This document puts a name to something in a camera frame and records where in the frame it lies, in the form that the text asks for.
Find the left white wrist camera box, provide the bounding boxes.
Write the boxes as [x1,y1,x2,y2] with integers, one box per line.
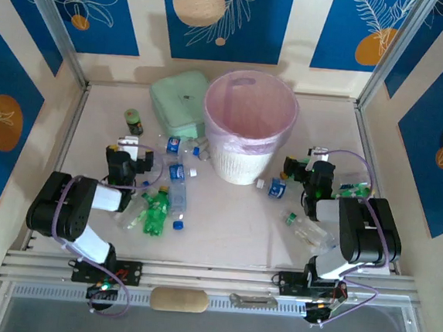
[115,134,140,159]

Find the slotted metal strip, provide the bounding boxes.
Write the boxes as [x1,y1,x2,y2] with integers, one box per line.
[10,274,312,323]

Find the small dark bottle green cap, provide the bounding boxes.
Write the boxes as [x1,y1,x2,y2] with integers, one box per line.
[122,107,147,137]

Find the clear bottle green cap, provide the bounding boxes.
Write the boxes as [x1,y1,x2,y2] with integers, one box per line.
[113,188,156,234]

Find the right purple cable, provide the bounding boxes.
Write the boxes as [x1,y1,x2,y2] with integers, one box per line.
[308,147,400,332]

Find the black cable connector block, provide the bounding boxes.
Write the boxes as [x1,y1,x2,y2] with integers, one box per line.
[302,300,337,327]
[85,280,120,302]

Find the crushed green bottle yellow cap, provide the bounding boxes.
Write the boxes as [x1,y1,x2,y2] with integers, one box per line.
[137,183,175,239]

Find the small clear bottle white cap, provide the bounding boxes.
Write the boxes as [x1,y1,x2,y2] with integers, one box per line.
[198,139,213,162]

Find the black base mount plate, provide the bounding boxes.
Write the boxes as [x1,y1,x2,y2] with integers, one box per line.
[70,255,145,289]
[274,269,349,302]

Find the pink bin liner bag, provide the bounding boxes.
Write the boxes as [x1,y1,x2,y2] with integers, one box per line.
[199,65,304,161]

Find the aluminium front rail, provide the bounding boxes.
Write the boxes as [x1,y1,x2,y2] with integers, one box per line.
[0,241,424,319]

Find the beige foam roll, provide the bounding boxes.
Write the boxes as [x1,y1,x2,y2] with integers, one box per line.
[149,286,210,316]

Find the white plastic bin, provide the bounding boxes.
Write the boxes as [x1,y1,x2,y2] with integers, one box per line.
[206,135,285,190]

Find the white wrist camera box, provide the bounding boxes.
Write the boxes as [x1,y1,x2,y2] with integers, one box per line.
[115,134,140,159]
[309,145,331,164]

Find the flat metal bracket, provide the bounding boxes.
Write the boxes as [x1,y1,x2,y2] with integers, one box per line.
[228,292,279,308]

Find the clear bottle green white label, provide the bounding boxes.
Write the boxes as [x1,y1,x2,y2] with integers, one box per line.
[337,174,373,200]

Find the aluminium frame post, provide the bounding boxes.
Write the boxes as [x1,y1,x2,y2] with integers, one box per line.
[356,0,434,113]
[9,0,97,89]

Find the pale green lunch box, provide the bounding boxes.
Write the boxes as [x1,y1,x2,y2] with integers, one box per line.
[145,65,212,141]

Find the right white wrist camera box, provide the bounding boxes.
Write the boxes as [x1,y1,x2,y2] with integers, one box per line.
[309,145,331,164]

